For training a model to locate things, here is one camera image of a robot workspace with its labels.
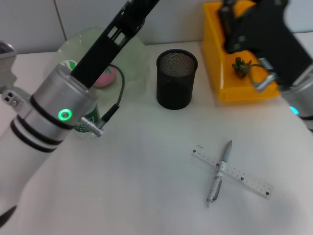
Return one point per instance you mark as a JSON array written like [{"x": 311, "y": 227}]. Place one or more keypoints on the green glass fruit plate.
[{"x": 137, "y": 63}]

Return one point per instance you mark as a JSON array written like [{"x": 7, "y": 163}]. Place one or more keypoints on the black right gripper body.
[{"x": 271, "y": 29}]

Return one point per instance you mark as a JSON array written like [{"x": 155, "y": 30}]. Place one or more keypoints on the clear green-label water bottle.
[{"x": 89, "y": 117}]

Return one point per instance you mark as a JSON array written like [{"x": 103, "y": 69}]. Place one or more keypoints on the silver pen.
[{"x": 214, "y": 189}]

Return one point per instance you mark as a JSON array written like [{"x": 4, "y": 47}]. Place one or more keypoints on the small green toy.
[{"x": 241, "y": 67}]

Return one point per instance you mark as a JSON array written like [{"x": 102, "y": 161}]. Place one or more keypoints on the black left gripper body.
[{"x": 97, "y": 61}]

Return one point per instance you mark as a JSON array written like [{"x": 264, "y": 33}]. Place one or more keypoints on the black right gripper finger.
[
  {"x": 236, "y": 40},
  {"x": 230, "y": 11}
]

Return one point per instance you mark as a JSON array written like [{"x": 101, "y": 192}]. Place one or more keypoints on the pink toy peach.
[{"x": 107, "y": 77}]

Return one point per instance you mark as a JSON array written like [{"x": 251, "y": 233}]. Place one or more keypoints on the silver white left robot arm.
[{"x": 36, "y": 127}]

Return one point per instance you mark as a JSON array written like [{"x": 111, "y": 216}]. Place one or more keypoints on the yellow plastic bin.
[{"x": 217, "y": 49}]

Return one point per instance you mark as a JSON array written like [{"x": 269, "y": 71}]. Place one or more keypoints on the clear plastic ruler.
[{"x": 249, "y": 182}]

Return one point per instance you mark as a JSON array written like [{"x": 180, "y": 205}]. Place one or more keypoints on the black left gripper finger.
[{"x": 132, "y": 19}]

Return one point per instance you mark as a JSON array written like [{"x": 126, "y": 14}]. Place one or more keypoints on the black mesh pen holder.
[{"x": 176, "y": 83}]

